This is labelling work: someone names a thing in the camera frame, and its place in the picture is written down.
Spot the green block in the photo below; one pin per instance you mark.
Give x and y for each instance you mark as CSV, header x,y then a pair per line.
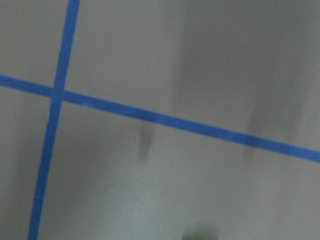
x,y
199,234

